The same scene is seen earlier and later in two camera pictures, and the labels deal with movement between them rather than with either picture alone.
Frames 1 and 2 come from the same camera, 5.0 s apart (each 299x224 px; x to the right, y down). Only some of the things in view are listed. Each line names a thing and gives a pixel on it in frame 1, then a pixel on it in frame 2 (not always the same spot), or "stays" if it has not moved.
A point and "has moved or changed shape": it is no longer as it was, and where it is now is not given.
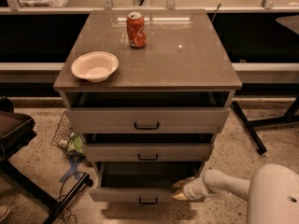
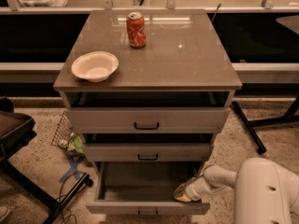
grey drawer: (140, 181) has moved or changed shape
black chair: (14, 128) stays
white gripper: (189, 189) stays
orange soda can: (135, 30) stays
